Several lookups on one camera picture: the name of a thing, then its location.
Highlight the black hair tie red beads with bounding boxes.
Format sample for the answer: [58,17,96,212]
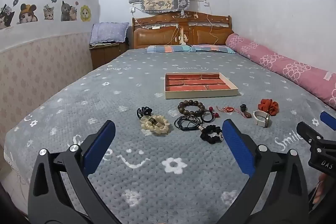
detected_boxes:
[201,106,220,122]

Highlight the black cord hair ties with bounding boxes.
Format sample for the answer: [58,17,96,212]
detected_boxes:
[175,115,204,132]

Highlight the orange scrunchie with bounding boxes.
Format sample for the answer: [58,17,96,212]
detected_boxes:
[258,98,279,116]

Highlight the red string bracelet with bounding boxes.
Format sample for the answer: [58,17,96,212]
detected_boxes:
[217,106,240,114]

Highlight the grey cat sticker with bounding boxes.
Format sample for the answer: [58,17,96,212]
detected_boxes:
[61,0,78,22]

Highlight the tabby kitten sticker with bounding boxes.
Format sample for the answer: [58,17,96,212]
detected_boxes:
[43,4,55,20]

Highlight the wooden nightstand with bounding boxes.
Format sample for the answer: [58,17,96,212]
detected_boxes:
[89,42,130,70]

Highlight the black beaded scrunchie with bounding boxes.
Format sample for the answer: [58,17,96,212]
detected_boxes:
[200,125,224,144]

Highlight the grey flower-print blanket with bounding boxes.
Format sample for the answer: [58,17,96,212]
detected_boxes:
[4,49,336,224]

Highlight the purple dotted pillow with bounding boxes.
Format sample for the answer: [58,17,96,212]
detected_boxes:
[90,22,130,45]

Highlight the striped pillow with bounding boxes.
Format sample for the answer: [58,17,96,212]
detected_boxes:
[191,44,236,54]
[146,45,193,53]

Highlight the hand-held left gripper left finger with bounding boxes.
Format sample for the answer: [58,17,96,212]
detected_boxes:
[28,120,122,224]

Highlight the person's right hand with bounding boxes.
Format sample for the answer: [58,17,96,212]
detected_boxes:
[308,174,326,206]

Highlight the white cuff bracelet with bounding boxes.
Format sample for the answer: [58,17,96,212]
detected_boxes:
[253,110,271,128]

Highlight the black white cat sticker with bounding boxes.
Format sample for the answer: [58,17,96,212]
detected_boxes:
[0,4,15,30]

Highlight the pink rolled quilt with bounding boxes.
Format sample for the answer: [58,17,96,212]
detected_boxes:
[226,33,336,110]

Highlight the wooden headboard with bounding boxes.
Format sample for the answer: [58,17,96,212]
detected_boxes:
[132,11,234,49]

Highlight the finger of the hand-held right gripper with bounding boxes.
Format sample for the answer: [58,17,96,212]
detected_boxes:
[297,122,326,148]
[320,111,336,132]

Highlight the black hair claw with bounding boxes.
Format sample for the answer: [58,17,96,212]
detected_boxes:
[136,106,153,119]

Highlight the brown wooden bead bracelet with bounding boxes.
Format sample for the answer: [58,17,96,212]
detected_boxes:
[177,100,206,117]

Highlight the hat-wearing cat sticker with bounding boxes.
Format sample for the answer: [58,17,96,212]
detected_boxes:
[18,3,38,24]

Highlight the cream scrunchie with clip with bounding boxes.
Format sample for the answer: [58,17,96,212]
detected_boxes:
[140,115,171,136]

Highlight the orange cable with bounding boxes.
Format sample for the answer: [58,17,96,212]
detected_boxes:
[206,13,227,45]

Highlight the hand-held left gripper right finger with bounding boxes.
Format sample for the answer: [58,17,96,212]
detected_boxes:
[218,119,309,224]

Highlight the yellow flower cat sticker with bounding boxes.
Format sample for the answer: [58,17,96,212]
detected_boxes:
[80,5,91,22]

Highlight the brick-pattern cardboard tray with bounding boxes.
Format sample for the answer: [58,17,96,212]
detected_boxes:
[164,72,241,100]

